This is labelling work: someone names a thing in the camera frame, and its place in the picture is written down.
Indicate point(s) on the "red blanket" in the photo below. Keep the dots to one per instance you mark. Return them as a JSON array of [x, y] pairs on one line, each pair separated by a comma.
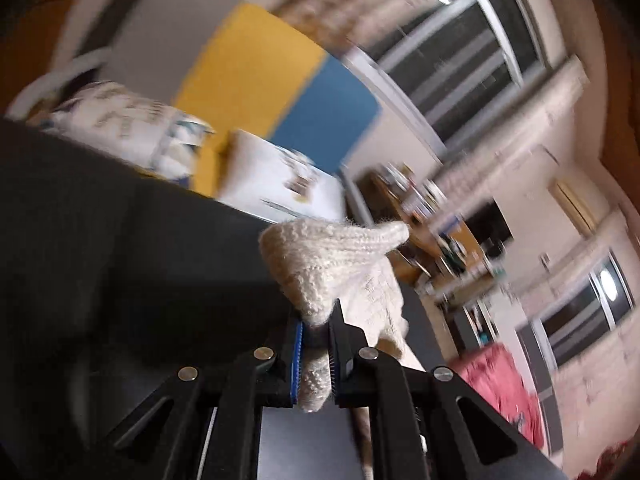
[[492, 373]]

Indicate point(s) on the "grey yellow blue headboard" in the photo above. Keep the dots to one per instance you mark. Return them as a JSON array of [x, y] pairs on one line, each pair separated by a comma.
[[237, 66]]

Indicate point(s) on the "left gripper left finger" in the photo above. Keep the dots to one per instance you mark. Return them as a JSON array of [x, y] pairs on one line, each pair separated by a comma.
[[292, 357]]

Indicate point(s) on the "wall air conditioner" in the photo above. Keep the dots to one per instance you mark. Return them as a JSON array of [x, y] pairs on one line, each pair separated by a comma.
[[574, 208]]

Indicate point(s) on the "cluttered wooden desk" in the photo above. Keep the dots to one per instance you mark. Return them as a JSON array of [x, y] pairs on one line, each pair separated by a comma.
[[446, 262]]

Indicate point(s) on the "black bed cover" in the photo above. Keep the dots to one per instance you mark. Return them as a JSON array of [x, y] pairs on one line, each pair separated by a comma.
[[141, 332]]

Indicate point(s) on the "patterned white pillow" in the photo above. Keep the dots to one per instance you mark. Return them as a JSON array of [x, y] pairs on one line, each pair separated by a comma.
[[147, 134]]

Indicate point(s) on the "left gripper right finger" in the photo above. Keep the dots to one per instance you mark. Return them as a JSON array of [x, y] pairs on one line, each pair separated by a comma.
[[354, 379]]

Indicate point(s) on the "white cartoon print pillow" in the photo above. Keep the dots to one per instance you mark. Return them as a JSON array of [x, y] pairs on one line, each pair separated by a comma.
[[278, 185]]

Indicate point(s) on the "white knitted sweater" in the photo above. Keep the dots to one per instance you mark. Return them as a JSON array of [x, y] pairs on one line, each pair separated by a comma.
[[317, 264]]

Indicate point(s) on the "black television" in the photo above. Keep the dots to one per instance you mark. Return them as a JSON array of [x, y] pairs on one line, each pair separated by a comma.
[[490, 230]]

